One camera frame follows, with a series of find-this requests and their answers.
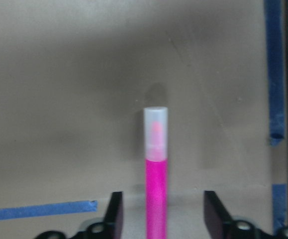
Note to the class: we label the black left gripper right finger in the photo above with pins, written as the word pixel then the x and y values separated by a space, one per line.
pixel 221 225

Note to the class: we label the pink highlighter pen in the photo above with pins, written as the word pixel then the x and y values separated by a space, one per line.
pixel 156 163

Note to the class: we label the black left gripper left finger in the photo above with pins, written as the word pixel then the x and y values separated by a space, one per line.
pixel 111 225

